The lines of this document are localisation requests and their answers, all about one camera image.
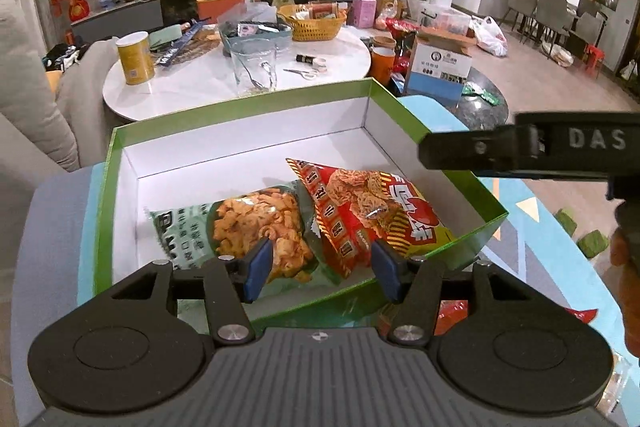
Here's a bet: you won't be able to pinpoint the green block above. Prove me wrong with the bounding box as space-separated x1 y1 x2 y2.
554 208 578 235
577 231 610 258

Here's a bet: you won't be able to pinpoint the grey sofa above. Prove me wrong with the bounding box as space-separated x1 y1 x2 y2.
0 0 118 188

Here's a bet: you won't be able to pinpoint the grey television cabinet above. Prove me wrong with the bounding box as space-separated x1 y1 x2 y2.
70 0 398 42

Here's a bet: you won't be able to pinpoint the clear storage box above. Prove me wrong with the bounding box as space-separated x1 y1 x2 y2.
419 4 473 38

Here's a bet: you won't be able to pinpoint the blue white cardboard box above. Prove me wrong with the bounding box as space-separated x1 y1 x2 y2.
402 29 473 108

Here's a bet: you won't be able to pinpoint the orange cup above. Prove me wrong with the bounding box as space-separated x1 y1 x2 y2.
370 47 397 88

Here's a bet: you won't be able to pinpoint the green cardboard box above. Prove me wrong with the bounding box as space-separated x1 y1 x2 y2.
95 78 510 323

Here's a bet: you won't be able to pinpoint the clear glass cup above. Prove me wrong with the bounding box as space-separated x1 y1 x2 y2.
229 38 278 96

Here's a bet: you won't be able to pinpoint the red striped snack bag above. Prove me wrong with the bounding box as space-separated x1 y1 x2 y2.
285 157 458 280

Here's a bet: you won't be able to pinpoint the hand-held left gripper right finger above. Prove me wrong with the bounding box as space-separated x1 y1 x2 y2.
371 239 538 348

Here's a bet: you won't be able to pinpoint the mint green pouch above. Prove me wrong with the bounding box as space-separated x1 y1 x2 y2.
149 26 186 50

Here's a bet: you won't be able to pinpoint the orange tissue box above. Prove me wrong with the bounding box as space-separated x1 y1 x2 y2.
196 0 247 24

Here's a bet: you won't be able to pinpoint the yellow wicker basket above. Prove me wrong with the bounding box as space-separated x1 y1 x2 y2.
276 3 347 42

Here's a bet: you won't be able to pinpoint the white round table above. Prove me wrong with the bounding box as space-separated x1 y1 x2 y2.
102 9 373 122

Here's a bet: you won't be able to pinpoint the green snack bag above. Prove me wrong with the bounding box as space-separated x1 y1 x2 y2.
145 189 341 288

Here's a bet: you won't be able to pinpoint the small red packet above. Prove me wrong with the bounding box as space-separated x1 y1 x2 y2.
380 299 471 338

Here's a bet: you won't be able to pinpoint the pink box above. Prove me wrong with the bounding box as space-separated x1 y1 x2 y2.
351 0 378 28

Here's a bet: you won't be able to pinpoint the teal tray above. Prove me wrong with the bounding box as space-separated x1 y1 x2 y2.
218 21 293 55

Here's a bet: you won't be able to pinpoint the dark marble round table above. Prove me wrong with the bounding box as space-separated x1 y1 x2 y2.
365 57 510 132

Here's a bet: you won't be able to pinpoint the dark clothes pile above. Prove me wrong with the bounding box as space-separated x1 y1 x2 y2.
42 42 81 72

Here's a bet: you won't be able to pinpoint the person's right hand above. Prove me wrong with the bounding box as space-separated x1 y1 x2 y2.
609 227 640 358

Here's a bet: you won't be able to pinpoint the blue printed long box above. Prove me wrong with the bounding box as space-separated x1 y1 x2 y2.
152 19 221 68

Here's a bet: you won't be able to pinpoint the white plastic bag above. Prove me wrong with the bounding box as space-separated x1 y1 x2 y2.
472 16 508 56

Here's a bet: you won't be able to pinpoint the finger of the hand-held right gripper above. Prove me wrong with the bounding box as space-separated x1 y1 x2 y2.
419 125 543 180

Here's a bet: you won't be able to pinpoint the green packets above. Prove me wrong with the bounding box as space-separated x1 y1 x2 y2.
462 82 501 105

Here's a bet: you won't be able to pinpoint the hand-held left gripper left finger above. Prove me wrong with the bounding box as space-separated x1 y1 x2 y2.
97 238 275 348

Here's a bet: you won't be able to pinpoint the yellow canister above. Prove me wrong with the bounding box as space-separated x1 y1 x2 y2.
116 32 157 86

